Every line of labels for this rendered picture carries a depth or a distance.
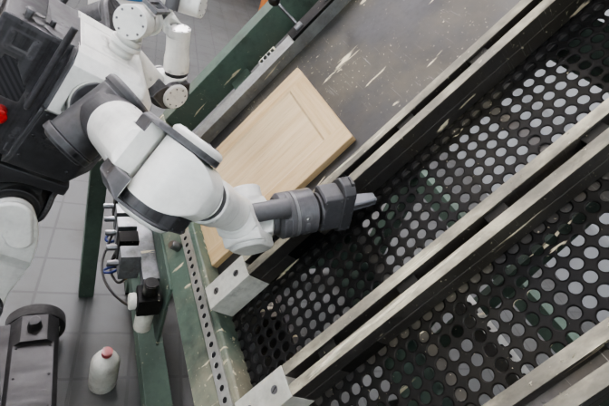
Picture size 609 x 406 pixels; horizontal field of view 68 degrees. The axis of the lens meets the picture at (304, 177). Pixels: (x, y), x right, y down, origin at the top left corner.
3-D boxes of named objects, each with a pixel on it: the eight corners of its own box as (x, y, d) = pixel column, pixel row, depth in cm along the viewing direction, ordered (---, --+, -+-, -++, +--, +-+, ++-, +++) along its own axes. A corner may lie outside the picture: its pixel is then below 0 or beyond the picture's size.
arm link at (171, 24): (198, -13, 122) (194, 35, 130) (166, -22, 122) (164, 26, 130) (188, -6, 117) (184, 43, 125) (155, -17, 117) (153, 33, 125)
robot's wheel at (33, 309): (10, 352, 171) (-3, 320, 160) (11, 341, 175) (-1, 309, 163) (69, 340, 179) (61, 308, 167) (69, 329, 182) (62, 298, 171)
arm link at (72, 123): (59, 137, 68) (46, 115, 78) (101, 177, 74) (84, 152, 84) (121, 89, 71) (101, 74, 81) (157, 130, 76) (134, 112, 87)
